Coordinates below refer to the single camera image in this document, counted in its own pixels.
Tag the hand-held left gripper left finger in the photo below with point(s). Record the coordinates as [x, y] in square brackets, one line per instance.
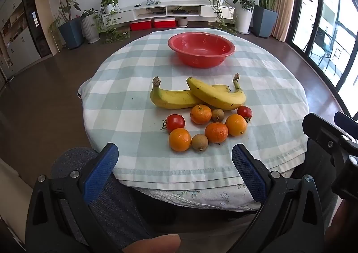
[100, 172]

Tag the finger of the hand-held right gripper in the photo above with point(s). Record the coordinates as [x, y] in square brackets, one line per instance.
[346, 121]
[318, 130]

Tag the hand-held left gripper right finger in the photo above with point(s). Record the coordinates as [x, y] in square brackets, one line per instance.
[249, 172]

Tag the orange mandarin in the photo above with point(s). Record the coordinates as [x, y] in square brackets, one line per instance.
[236, 125]
[216, 132]
[201, 114]
[179, 139]

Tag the brown kiwi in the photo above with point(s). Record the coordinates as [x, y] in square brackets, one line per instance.
[199, 142]
[218, 115]

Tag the red tomato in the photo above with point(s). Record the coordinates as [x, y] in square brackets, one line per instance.
[244, 113]
[175, 122]

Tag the red plastic bowl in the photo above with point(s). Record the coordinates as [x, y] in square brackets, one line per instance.
[201, 46]

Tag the person's left hand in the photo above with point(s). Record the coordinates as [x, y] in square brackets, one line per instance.
[156, 244]

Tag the white floral cloth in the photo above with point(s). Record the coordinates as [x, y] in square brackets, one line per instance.
[195, 197]

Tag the outdoor metal chair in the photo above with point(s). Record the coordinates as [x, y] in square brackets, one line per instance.
[321, 49]

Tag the yellow banana with thin stem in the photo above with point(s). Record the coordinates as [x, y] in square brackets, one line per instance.
[218, 96]

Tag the green checked tablecloth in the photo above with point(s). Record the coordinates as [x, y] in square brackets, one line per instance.
[125, 88]

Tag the yellow banana with large stem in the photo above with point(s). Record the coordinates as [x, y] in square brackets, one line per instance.
[170, 99]

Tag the glass sliding door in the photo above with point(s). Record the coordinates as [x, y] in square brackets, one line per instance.
[313, 4]

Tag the beige curtain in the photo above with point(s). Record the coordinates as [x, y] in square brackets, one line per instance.
[284, 4]

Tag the leafy plant in white pot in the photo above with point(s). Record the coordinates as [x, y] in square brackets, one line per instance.
[243, 19]

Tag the tall plant in blue pot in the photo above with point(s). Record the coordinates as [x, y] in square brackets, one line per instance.
[70, 33]

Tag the plant in ribbed white pot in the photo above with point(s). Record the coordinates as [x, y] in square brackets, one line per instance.
[90, 28]

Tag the red storage box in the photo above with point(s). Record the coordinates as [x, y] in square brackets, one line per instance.
[164, 22]
[140, 25]

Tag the small grey pot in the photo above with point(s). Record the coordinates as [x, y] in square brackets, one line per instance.
[183, 22]

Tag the white television cabinet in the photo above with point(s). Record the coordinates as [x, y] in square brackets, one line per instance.
[207, 10]

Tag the dark tall cabinet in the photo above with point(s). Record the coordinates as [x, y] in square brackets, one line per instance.
[36, 18]

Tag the white wall cabinet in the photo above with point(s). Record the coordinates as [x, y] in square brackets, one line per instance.
[19, 43]

